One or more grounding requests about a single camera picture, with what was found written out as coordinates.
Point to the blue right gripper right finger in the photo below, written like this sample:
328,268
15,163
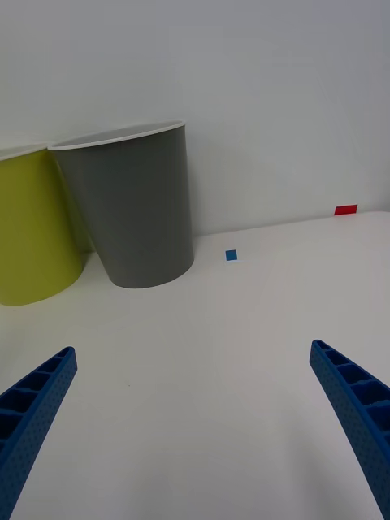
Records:
361,414

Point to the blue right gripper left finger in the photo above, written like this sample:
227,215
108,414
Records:
32,414

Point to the yellow-green plastic bin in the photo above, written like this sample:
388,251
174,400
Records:
32,235

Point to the grey plastic bin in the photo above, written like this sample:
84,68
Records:
134,211

